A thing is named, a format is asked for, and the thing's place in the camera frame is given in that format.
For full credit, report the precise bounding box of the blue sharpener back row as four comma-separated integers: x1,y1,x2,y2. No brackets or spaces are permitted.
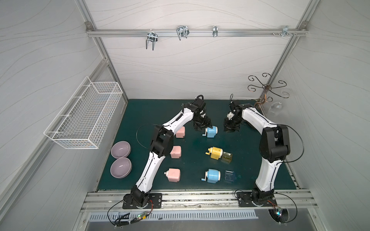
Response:
203,126,218,138

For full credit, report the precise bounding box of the blue sharpener row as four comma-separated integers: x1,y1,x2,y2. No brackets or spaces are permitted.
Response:
201,169,221,184
203,126,218,138

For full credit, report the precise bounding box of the pink sharpener back row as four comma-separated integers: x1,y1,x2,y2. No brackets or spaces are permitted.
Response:
175,126,186,139

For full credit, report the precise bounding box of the pink sharpener row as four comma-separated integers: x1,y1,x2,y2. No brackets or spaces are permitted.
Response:
164,168,181,182
170,146,182,159
175,126,186,139

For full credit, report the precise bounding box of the yellow sharpener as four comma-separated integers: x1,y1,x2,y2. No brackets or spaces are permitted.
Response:
205,147,223,160

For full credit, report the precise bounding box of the yellow tray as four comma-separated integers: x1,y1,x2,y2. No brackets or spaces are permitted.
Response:
221,152,233,164

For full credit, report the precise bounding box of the pink sharpener front row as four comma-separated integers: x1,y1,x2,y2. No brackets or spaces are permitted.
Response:
164,168,181,182

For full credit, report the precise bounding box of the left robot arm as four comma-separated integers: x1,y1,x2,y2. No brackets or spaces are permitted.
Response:
127,95,212,208

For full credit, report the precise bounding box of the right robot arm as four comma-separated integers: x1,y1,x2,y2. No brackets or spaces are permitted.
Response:
224,100,291,207

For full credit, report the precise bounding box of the blue tray front row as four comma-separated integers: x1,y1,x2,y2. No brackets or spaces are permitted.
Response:
225,170,237,182

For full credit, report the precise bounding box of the blue sharpener front row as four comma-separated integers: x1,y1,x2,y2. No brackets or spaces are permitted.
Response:
201,169,221,184

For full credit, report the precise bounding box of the black metal hook stand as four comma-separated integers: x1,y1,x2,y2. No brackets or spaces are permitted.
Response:
247,75,290,109

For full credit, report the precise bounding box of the clear glass cup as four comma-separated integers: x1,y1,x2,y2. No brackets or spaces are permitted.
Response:
268,102,283,116

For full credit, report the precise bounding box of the purple bowl rear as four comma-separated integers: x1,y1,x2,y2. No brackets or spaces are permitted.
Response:
110,141,131,159

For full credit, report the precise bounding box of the purple bowl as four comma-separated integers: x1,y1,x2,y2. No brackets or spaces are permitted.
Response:
110,141,131,159
110,157,132,179

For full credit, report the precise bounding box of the metal hook middle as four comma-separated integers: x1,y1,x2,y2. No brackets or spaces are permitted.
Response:
176,26,189,40

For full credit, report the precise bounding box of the purple bowl front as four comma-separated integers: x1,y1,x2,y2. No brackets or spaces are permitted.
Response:
110,157,132,179

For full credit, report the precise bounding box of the metal hook small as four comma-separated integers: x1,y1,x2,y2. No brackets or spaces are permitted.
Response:
213,26,218,38

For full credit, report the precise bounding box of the metal hook left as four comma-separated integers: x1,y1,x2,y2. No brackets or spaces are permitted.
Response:
145,31,158,51

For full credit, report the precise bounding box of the metal hook right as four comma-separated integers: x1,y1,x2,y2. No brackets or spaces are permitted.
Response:
272,26,298,38

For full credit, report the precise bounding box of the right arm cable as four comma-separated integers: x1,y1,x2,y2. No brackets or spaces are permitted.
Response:
267,189,298,224

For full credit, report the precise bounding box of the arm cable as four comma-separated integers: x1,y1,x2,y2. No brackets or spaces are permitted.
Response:
267,189,298,224
106,199,154,227

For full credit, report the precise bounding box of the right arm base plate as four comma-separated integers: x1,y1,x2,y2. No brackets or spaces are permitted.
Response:
234,189,277,207

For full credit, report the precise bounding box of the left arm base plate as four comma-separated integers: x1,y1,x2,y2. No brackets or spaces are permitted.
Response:
122,193,162,209

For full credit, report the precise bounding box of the aluminium top rail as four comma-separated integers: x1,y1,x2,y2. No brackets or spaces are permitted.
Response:
86,22,309,38

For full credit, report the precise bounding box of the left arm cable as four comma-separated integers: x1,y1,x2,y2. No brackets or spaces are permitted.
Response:
106,199,154,227

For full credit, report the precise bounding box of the white wire basket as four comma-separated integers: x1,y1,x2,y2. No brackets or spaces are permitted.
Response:
43,77,123,150

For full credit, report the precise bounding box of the white slotted cable duct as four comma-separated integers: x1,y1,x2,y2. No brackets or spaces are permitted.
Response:
89,209,258,222

